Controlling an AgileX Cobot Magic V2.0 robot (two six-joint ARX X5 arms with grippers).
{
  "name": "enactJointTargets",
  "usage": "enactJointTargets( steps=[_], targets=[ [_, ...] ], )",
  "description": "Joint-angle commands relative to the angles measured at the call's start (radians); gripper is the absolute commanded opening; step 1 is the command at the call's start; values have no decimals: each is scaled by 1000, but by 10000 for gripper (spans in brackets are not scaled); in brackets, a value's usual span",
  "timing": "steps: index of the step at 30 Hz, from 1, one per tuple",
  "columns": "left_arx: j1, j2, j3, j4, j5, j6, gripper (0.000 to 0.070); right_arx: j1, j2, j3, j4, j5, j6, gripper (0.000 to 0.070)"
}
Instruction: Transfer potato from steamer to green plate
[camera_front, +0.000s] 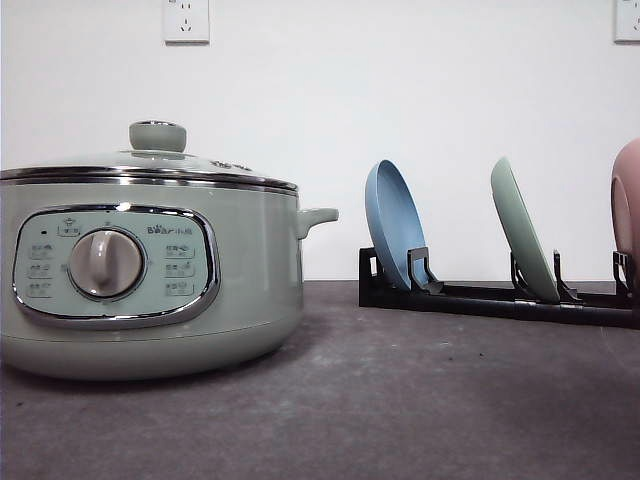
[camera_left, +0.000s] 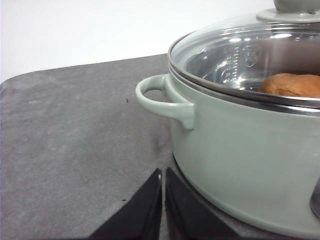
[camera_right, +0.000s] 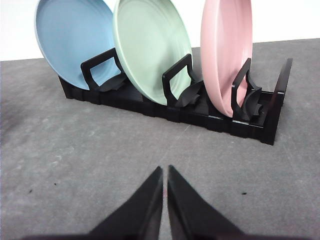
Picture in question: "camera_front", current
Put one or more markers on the glass steamer lid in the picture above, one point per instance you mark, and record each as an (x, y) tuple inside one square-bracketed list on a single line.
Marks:
[(157, 155)]

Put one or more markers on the green plate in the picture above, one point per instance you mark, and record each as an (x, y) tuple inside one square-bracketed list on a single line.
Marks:
[(516, 216)]

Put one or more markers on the blue plate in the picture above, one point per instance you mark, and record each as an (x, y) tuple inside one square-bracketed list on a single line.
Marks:
[(395, 222)]

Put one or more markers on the black plate rack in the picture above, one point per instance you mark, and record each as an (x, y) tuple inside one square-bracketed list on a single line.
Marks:
[(426, 292)]

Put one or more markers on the green electric steamer pot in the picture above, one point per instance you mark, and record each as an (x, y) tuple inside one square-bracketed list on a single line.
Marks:
[(149, 264)]

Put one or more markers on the pink plate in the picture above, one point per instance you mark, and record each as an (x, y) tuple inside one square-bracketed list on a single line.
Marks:
[(625, 204)]

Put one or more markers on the white wall socket left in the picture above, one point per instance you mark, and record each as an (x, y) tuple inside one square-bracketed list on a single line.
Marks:
[(186, 23)]

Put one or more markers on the white wall socket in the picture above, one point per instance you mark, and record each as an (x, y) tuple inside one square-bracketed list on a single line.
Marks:
[(627, 22), (186, 23)]

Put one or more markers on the white wall socket right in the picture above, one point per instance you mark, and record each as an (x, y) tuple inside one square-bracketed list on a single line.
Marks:
[(627, 22)]

